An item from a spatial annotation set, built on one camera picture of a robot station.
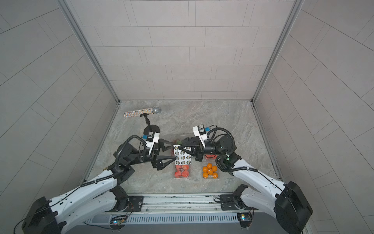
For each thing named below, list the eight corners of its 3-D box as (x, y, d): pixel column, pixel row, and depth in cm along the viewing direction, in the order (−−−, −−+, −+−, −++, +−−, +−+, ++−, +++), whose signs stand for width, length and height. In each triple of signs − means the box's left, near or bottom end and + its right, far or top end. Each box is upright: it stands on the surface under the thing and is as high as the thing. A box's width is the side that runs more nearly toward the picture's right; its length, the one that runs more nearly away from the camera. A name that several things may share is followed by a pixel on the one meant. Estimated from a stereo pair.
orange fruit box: (202, 178, 81) (202, 177, 79) (201, 164, 86) (202, 163, 84) (217, 178, 81) (218, 177, 79) (216, 164, 86) (217, 163, 84)
